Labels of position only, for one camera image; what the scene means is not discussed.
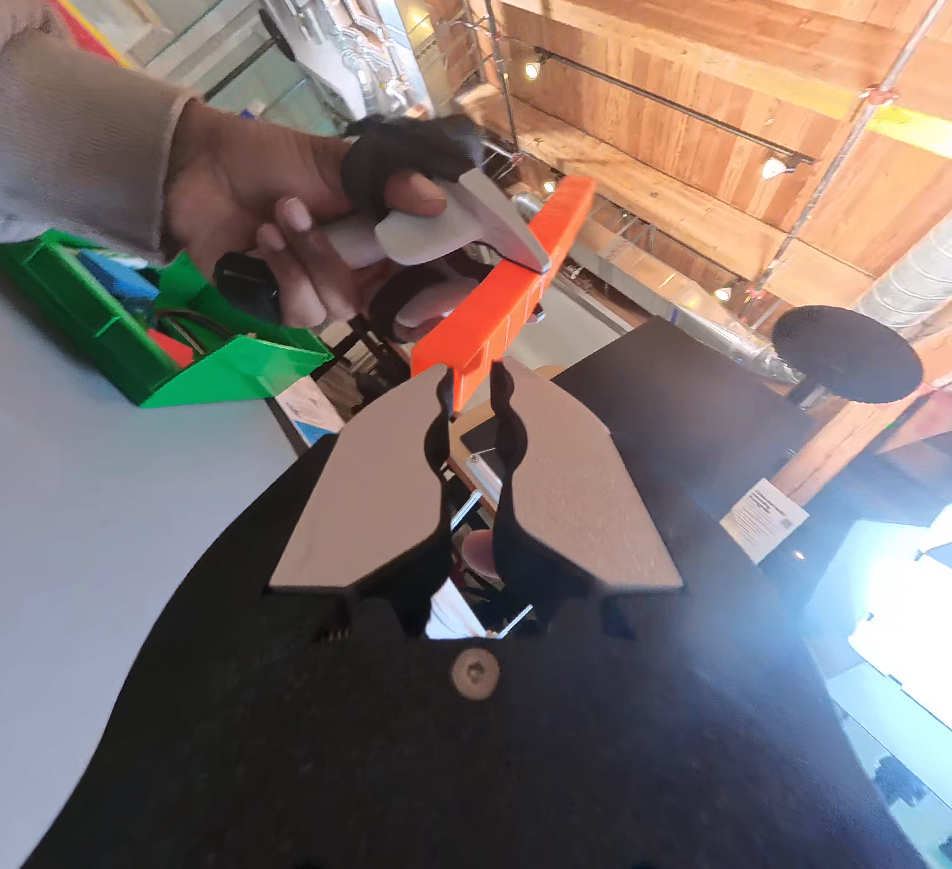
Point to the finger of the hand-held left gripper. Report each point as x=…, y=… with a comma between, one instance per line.
x=491, y=222

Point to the orange segmented plastic bar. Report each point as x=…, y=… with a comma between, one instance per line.
x=476, y=326

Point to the ribbed silver duct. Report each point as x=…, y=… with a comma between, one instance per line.
x=915, y=274

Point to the white paper label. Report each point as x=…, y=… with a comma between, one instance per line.
x=762, y=519

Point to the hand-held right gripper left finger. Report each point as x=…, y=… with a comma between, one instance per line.
x=364, y=497

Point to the red block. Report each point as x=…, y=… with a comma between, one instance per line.
x=169, y=348

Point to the black track light rail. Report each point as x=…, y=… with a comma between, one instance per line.
x=669, y=106

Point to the white and blue leaflet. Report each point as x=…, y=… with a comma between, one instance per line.
x=309, y=411

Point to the person's left hand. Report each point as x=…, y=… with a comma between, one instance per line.
x=245, y=192

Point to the large black round disc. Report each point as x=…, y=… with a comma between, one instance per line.
x=848, y=355

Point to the smooth silver duct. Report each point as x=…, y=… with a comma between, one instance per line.
x=669, y=289

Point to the small black round disc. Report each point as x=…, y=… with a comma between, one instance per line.
x=277, y=36

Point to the person's right hand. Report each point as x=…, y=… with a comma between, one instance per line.
x=480, y=556

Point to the metal ceiling pipe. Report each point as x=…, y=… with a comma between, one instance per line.
x=855, y=132

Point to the green plastic bin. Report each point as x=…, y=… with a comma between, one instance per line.
x=245, y=370

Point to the blue block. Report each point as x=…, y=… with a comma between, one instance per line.
x=119, y=277

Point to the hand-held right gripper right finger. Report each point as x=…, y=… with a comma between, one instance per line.
x=587, y=504

